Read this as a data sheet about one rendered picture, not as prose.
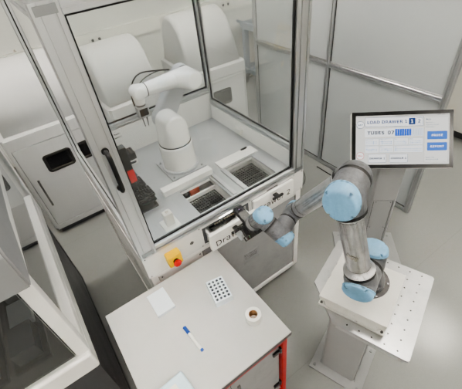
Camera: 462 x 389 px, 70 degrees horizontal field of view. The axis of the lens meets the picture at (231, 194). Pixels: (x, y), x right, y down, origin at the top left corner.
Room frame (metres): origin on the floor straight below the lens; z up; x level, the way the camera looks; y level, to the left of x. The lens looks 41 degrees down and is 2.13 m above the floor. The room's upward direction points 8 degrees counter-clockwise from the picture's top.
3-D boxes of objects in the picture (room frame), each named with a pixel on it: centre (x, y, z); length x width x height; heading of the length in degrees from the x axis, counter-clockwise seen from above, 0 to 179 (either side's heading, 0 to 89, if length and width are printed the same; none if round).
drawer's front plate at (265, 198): (1.36, -0.23, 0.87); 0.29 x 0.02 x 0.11; 120
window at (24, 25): (1.39, 0.67, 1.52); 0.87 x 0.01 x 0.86; 30
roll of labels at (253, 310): (0.72, -0.03, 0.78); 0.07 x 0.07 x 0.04
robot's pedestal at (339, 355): (0.79, -0.54, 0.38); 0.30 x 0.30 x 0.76; 50
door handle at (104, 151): (0.97, 0.40, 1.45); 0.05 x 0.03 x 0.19; 30
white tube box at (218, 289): (0.87, 0.11, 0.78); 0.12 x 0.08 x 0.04; 21
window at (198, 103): (1.25, 0.02, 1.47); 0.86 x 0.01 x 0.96; 120
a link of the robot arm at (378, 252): (0.79, -0.53, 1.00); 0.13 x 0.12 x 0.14; 143
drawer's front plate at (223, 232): (1.15, 0.01, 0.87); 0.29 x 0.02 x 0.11; 120
